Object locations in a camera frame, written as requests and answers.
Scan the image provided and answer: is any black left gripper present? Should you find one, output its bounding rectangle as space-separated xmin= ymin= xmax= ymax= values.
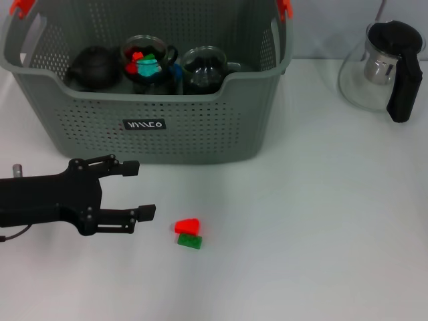
xmin=0 ymin=153 xmax=157 ymax=237

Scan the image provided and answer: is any bright red sloped brick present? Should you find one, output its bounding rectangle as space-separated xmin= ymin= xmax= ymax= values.
xmin=174 ymin=217 xmax=201 ymax=235

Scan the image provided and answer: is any green rectangular brick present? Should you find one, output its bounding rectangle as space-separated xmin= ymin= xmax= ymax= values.
xmin=177 ymin=233 xmax=204 ymax=250

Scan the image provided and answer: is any glass teacup with black sleeve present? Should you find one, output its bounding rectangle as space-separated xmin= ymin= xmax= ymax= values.
xmin=119 ymin=35 xmax=179 ymax=84
xmin=180 ymin=45 xmax=242 ymax=84
xmin=182 ymin=78 xmax=222 ymax=96
xmin=132 ymin=78 xmax=175 ymax=96

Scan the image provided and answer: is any blue square brick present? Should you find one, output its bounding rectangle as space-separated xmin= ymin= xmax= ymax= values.
xmin=169 ymin=63 xmax=184 ymax=95

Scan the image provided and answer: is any teal square brick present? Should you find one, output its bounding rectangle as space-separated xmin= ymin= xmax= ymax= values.
xmin=136 ymin=57 xmax=162 ymax=78

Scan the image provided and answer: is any grey perforated storage basket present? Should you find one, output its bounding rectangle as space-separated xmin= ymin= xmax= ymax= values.
xmin=0 ymin=0 xmax=295 ymax=165

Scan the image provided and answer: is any black clay teapot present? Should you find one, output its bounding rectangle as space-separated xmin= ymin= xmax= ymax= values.
xmin=68 ymin=45 xmax=122 ymax=92

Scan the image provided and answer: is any grey left arm cable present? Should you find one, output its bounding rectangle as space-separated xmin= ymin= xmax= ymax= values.
xmin=0 ymin=223 xmax=33 ymax=243

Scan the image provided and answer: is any orange basket handle clip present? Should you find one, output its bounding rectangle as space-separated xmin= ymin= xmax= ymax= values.
xmin=9 ymin=0 xmax=36 ymax=17
xmin=276 ymin=0 xmax=294 ymax=21

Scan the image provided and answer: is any glass pitcher with black handle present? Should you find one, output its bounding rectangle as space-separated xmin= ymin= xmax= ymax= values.
xmin=338 ymin=20 xmax=424 ymax=124

